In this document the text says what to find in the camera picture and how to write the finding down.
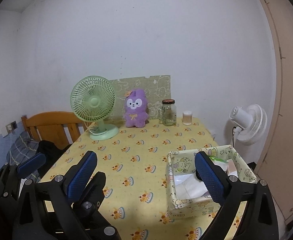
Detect cotton swab container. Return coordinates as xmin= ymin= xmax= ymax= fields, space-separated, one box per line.
xmin=182 ymin=110 xmax=193 ymax=125

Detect blue plaid bedding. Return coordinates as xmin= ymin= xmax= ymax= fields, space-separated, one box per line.
xmin=5 ymin=131 xmax=40 ymax=183

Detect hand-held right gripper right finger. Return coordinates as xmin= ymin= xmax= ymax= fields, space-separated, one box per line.
xmin=195 ymin=151 xmax=279 ymax=240

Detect purple plush toy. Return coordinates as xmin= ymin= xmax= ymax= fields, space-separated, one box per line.
xmin=123 ymin=88 xmax=149 ymax=128

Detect beige door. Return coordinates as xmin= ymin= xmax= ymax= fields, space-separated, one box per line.
xmin=252 ymin=0 xmax=293 ymax=225

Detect pale pink striped pack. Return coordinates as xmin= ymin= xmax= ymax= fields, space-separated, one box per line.
xmin=227 ymin=160 xmax=238 ymax=178

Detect glass jar with lid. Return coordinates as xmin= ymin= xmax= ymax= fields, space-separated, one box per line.
xmin=158 ymin=99 xmax=177 ymax=126

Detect silver green foil packet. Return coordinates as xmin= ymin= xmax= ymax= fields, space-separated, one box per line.
xmin=209 ymin=156 xmax=228 ymax=164

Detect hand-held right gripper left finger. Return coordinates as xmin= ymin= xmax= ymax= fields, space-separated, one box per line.
xmin=11 ymin=151 xmax=98 ymax=240

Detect printed fabric storage box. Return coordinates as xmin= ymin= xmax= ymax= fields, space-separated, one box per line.
xmin=167 ymin=145 xmax=257 ymax=220

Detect green desk fan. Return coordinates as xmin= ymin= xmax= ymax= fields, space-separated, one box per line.
xmin=70 ymin=76 xmax=119 ymax=140

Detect green patterned board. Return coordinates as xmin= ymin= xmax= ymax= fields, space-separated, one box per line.
xmin=108 ymin=75 xmax=171 ymax=123

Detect white floor fan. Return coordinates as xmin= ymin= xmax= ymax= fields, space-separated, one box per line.
xmin=229 ymin=104 xmax=267 ymax=147

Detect white tissue pack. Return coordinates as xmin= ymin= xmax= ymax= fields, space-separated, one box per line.
xmin=174 ymin=176 xmax=212 ymax=200

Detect wooden chair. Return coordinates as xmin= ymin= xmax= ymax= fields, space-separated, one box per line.
xmin=21 ymin=111 xmax=87 ymax=150

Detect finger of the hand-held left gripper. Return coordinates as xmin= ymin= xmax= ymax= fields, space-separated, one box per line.
xmin=73 ymin=172 xmax=123 ymax=240
xmin=17 ymin=153 xmax=47 ymax=179

